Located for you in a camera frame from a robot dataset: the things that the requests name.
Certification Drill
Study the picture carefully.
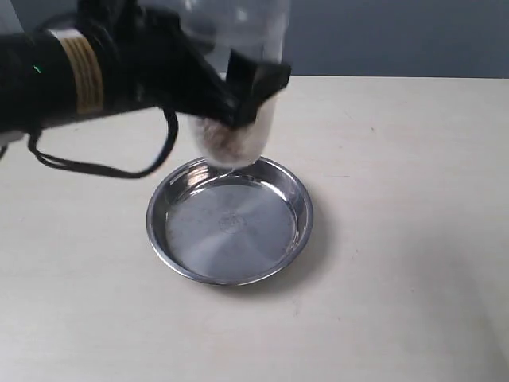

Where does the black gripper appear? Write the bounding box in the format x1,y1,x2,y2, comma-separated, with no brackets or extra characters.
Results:
77,1,291,129

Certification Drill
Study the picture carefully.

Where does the clear plastic shaker bottle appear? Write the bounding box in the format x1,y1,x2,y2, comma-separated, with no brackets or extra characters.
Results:
179,1,291,169

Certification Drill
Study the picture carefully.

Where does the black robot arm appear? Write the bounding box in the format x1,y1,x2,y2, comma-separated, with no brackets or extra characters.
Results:
1,1,291,133

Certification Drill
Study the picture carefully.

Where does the round stainless steel plate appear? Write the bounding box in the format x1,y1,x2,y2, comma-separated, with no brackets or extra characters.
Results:
146,157,313,287

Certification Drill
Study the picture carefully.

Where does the black cable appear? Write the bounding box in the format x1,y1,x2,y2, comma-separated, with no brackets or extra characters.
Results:
0,107,179,179

